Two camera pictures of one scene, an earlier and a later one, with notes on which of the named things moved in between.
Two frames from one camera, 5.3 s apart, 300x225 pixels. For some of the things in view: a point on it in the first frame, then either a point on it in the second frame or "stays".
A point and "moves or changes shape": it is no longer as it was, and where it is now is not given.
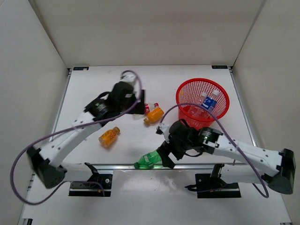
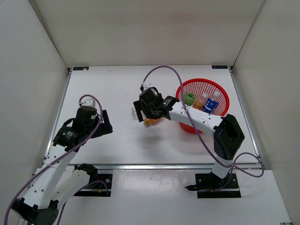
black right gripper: x=164 y=149 -> x=144 y=106
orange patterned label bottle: x=108 y=138 -> x=198 y=105
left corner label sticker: x=80 y=68 stays
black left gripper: x=139 y=108 -> x=105 y=128
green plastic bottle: x=152 y=160 -> x=189 y=99
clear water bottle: x=198 y=111 moves or changes shape
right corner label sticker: x=219 y=66 stays
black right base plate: x=207 y=187 stays
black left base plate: x=99 y=184 stays
